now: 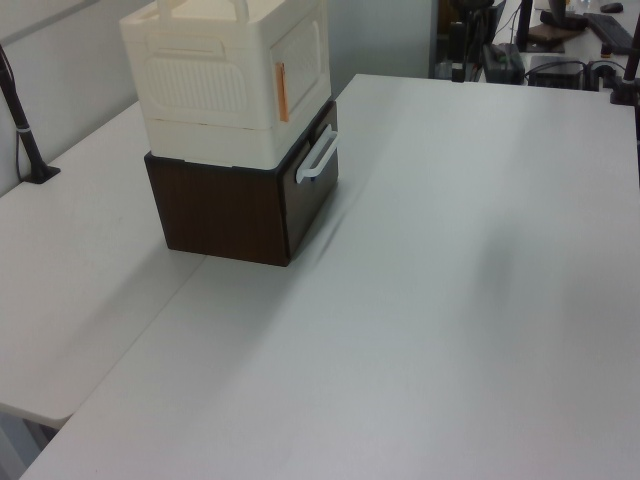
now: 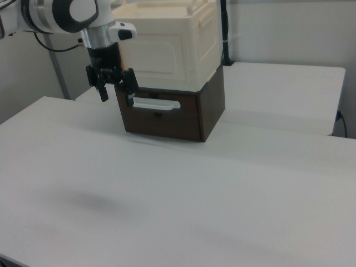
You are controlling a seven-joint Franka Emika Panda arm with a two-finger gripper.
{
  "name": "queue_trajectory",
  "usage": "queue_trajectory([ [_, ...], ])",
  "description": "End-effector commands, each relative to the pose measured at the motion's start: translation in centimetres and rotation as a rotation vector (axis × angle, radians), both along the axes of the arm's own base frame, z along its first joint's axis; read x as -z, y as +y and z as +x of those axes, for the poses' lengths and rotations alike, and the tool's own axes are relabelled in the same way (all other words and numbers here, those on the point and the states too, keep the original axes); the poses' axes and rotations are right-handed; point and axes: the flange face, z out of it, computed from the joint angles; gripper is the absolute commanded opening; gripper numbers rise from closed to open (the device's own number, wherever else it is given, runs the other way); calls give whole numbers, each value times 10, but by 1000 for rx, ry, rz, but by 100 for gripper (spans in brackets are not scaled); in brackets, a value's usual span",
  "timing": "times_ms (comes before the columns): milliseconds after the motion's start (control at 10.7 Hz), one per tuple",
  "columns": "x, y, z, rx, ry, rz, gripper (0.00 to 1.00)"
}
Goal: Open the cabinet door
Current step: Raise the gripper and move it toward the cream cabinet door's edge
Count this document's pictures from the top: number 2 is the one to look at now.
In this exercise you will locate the dark brown wooden drawer box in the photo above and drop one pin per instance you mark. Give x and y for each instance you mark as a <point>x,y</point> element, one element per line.
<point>178,111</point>

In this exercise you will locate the black camera stand pole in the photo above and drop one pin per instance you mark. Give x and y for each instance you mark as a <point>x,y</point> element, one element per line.
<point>226,33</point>

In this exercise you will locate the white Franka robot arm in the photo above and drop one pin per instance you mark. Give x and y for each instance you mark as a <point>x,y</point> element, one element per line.
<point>55,14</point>

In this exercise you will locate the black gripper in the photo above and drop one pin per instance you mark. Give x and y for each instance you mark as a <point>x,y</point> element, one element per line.
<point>105,59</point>

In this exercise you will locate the cream plastic cabinet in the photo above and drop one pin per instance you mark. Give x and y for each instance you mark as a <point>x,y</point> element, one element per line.
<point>169,41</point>

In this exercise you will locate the grey metal frame post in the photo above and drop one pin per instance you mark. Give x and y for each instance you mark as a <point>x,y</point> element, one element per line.
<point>59,72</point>

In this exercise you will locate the cream cabinet door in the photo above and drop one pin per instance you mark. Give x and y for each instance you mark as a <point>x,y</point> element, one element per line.
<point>152,54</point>

